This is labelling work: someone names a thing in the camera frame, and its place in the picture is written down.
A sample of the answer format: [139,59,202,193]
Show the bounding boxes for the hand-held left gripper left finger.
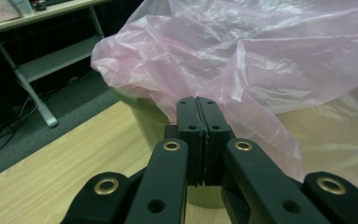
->
[164,96,207,188]

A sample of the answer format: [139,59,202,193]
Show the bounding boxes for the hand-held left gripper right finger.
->
[197,96,236,187]

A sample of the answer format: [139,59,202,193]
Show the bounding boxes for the green trash bin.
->
[109,87,227,210]

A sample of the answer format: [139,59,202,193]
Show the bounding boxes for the pink plastic trash bag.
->
[90,0,358,200]

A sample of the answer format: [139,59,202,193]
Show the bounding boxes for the white metal desk with shelf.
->
[0,0,113,129]

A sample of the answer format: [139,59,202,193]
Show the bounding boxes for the small dark desk item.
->
[31,0,48,12]

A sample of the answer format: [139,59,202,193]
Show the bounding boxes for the pale pink box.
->
[0,0,21,23]

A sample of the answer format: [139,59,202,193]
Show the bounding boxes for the black floor cables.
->
[0,73,78,161]

